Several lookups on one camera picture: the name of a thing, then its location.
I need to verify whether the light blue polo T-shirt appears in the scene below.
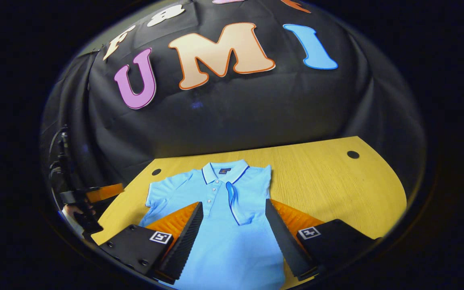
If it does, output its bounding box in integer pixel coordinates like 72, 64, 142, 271
139, 159, 286, 290

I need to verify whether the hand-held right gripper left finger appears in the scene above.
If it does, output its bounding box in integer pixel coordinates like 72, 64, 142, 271
99, 201, 204, 284

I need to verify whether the black backdrop cloth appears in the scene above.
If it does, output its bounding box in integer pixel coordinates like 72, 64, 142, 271
41, 0, 426, 198

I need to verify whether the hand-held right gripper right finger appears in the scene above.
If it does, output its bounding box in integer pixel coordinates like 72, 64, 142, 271
265, 199, 377, 282

